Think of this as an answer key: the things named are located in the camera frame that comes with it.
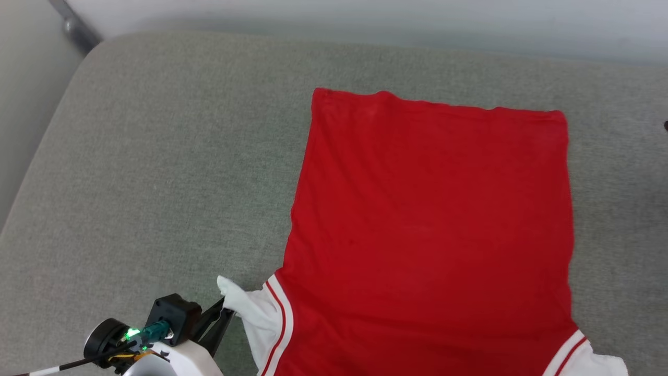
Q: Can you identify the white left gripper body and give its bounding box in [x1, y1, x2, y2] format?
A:
[122, 342, 225, 376]

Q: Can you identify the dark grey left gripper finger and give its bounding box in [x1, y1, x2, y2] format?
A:
[200, 309, 236, 358]
[192, 296, 228, 340]

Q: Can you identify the red t-shirt with white sleeves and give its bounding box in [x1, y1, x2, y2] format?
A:
[216, 87, 630, 376]

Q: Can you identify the green cable connector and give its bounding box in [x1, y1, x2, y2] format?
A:
[140, 320, 173, 343]

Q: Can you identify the grey metal wall trim strip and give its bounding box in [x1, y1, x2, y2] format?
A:
[49, 0, 103, 56]

